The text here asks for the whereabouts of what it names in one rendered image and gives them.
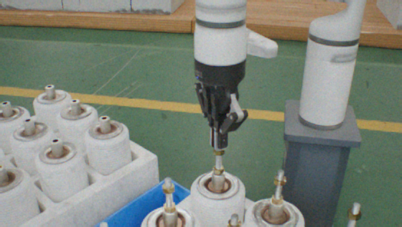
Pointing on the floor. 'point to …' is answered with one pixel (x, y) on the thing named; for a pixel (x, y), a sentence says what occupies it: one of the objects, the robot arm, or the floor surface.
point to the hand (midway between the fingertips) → (218, 137)
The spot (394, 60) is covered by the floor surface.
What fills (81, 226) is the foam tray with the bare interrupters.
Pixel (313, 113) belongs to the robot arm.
